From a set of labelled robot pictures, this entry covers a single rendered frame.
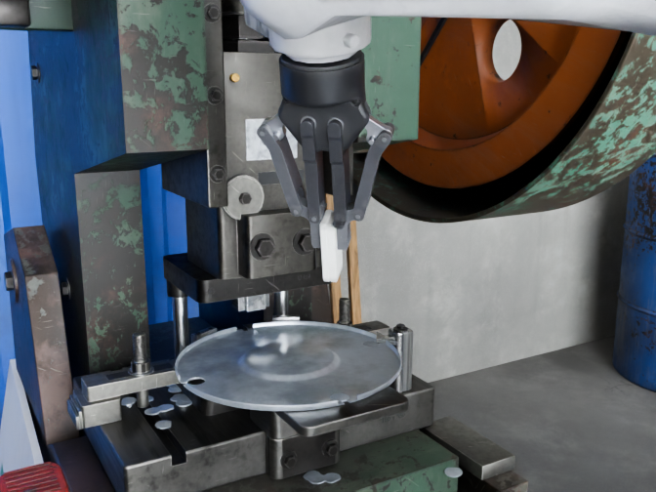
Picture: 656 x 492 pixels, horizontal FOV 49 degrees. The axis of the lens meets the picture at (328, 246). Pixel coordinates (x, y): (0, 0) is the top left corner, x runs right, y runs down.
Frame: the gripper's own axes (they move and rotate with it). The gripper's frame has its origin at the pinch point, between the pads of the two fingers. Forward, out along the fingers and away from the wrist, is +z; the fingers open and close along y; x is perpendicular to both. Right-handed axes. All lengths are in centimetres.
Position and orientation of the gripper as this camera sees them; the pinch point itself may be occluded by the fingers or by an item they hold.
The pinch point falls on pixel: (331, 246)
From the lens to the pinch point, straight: 73.7
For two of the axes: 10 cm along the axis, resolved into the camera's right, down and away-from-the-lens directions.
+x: 2.2, -5.4, 8.1
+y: 9.7, 0.8, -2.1
